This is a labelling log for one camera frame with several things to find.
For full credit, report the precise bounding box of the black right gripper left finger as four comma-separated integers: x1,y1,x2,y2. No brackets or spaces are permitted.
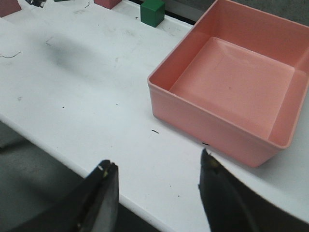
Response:
12,160,119,232

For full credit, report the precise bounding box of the green cube block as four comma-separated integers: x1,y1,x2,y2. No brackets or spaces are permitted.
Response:
140,0,165,28

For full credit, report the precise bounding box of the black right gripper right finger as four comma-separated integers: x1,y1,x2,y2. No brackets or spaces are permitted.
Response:
198,149,309,232

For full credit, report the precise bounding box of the pink plastic bin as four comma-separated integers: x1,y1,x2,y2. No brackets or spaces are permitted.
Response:
148,0,309,167

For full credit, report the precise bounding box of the pink cube block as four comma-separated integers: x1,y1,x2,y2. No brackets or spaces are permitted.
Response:
94,0,121,9

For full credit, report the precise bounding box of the yellow push button switch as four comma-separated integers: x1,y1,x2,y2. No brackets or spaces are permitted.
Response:
26,0,46,8

